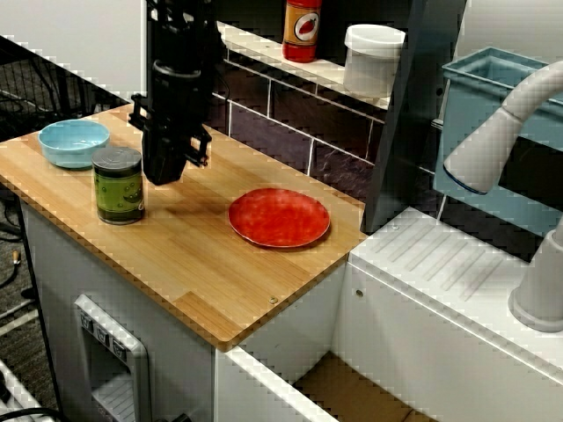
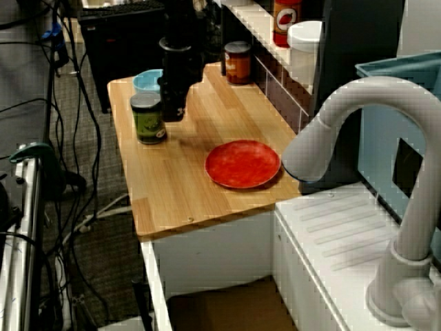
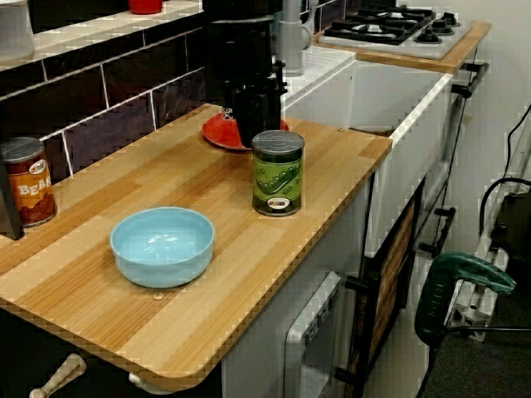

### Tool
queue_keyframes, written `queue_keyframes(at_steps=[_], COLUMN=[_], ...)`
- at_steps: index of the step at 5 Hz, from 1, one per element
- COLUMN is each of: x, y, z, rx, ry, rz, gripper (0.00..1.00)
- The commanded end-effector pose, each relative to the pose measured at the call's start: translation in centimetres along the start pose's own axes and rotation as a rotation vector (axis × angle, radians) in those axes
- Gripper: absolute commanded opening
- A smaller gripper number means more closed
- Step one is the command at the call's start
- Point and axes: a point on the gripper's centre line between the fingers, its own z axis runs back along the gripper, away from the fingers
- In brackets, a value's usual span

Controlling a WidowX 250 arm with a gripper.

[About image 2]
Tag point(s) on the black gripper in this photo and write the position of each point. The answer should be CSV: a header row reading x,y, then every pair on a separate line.
x,y
179,65

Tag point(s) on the green pickle can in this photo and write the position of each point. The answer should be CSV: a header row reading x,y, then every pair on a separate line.
x,y
148,120

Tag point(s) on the light blue bowl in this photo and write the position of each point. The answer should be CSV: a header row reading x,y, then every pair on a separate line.
x,y
146,82

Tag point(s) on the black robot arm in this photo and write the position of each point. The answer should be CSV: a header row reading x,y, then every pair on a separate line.
x,y
182,17

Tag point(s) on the orange beans can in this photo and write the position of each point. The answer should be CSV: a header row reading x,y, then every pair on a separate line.
x,y
237,65

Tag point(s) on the large black box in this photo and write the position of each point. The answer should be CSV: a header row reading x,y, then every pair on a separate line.
x,y
120,51

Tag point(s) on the black shelf upright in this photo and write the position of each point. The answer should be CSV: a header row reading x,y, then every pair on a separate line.
x,y
223,34

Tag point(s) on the red round plate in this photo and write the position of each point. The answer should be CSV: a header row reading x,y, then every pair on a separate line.
x,y
243,163

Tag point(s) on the white shelf ledge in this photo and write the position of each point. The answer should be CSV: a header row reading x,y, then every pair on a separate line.
x,y
258,24

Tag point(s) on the red hot sauce bottle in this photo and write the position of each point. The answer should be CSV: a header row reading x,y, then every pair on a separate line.
x,y
286,24

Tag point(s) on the blue plastic clip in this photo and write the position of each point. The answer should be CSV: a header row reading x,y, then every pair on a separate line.
x,y
53,36

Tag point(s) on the grey toy faucet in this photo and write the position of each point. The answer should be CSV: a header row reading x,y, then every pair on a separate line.
x,y
310,151

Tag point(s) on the white lidded container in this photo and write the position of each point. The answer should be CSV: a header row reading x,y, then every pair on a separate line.
x,y
305,38

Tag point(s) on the white toy sink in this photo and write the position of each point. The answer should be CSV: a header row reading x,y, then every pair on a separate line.
x,y
224,251

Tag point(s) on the black box device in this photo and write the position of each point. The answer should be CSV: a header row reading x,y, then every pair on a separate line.
x,y
8,207

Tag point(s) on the dark grey shelf upright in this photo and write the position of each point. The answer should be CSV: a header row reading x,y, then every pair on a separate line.
x,y
358,34

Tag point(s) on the aluminium extrusion rail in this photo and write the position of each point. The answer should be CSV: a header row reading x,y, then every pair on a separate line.
x,y
29,224

